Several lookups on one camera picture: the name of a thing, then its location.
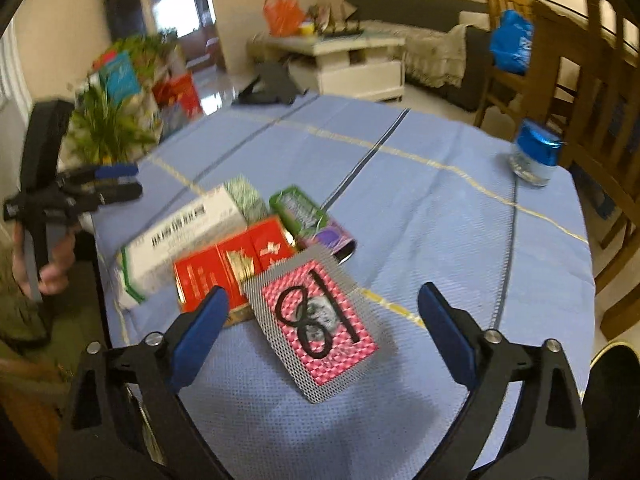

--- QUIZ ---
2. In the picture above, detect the black round trash bin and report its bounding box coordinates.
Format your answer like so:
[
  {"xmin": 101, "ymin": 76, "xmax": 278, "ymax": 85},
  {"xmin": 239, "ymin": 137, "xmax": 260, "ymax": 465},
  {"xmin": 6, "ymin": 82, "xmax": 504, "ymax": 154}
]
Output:
[{"xmin": 582, "ymin": 341, "xmax": 639, "ymax": 479}]

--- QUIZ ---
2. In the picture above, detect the green potted plant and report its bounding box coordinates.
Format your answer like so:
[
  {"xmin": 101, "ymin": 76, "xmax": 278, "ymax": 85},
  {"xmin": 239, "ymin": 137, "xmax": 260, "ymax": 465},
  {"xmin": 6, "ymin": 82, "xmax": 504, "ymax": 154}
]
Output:
[{"xmin": 63, "ymin": 29, "xmax": 177, "ymax": 165}]

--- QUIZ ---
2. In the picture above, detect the white medicine box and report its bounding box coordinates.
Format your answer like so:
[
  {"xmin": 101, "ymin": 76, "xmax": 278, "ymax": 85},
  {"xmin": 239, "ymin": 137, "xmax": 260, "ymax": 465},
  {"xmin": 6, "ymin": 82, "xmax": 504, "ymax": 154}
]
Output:
[{"xmin": 116, "ymin": 176, "xmax": 268, "ymax": 310}]

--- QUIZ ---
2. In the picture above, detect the red cigarette box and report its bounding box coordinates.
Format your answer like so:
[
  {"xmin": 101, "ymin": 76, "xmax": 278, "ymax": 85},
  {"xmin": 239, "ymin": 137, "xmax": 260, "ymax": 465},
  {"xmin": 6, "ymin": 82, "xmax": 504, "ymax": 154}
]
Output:
[{"xmin": 174, "ymin": 216, "xmax": 297, "ymax": 327}]

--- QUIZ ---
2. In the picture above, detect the pink grey number card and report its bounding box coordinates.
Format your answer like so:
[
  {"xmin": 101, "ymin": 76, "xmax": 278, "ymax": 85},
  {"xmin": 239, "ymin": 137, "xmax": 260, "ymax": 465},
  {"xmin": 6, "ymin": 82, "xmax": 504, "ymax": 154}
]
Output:
[{"xmin": 244, "ymin": 245, "xmax": 385, "ymax": 404}]

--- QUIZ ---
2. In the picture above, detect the black tablet stand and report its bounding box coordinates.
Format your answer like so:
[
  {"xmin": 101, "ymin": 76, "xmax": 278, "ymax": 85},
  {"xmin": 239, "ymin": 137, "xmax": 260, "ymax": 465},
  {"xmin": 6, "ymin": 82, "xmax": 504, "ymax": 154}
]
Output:
[{"xmin": 233, "ymin": 62, "xmax": 307, "ymax": 105}]

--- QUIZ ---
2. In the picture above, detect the green purple gum box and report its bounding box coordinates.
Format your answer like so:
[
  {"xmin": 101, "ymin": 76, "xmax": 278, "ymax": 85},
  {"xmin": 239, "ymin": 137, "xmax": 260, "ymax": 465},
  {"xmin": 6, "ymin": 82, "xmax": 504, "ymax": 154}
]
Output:
[{"xmin": 269, "ymin": 185, "xmax": 357, "ymax": 263}]

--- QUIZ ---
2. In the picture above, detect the blue tablecloth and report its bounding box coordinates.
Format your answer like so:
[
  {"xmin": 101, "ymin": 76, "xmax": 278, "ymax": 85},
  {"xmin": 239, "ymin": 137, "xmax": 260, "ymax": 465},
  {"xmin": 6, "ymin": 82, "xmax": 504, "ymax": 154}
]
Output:
[{"xmin": 93, "ymin": 95, "xmax": 594, "ymax": 479}]

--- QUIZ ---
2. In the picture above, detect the blue lid glass jar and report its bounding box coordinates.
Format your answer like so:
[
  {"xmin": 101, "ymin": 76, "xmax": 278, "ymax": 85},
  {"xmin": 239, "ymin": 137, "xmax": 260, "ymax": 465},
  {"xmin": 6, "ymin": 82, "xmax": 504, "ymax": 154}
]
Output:
[{"xmin": 509, "ymin": 119, "xmax": 563, "ymax": 188}]

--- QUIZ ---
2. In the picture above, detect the orange plastic bag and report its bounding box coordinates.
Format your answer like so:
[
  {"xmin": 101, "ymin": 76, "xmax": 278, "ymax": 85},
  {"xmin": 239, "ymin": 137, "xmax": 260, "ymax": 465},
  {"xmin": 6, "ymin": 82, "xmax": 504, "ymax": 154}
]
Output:
[{"xmin": 262, "ymin": 0, "xmax": 306, "ymax": 37}]

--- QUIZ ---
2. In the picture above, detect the white coffee table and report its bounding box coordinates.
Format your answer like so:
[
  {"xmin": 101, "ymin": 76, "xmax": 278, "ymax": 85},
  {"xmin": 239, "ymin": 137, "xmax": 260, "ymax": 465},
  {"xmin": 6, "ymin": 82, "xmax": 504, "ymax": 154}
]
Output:
[{"xmin": 246, "ymin": 30, "xmax": 405, "ymax": 102}]

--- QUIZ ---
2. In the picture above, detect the wooden chair beside sofa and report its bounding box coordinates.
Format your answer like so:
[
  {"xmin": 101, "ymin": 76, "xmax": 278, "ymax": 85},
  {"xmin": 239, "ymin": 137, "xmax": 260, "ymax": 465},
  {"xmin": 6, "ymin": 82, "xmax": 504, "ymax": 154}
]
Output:
[{"xmin": 474, "ymin": 0, "xmax": 534, "ymax": 128}]

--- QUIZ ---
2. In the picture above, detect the wooden dining table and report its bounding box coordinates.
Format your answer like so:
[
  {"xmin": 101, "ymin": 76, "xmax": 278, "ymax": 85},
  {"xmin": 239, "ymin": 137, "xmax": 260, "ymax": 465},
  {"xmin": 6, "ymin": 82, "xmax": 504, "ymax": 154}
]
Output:
[{"xmin": 523, "ymin": 0, "xmax": 639, "ymax": 165}]

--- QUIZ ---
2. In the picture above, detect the near wooden dining chair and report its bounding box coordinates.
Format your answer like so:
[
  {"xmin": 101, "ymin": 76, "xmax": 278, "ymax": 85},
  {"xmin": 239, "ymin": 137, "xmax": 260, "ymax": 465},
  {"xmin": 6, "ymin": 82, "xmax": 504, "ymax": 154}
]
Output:
[{"xmin": 560, "ymin": 0, "xmax": 640, "ymax": 340}]

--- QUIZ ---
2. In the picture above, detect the blue plastic bag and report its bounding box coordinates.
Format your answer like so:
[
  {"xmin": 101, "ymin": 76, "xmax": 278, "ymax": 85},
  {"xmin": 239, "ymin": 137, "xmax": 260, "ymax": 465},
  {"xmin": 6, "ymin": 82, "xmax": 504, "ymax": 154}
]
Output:
[{"xmin": 489, "ymin": 9, "xmax": 534, "ymax": 75}]

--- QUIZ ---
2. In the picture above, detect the dark sofa with lace cover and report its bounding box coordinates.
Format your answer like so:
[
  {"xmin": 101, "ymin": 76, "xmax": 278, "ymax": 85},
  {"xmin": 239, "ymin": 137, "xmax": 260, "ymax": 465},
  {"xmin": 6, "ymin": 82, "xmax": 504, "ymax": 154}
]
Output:
[{"xmin": 344, "ymin": 0, "xmax": 490, "ymax": 112}]

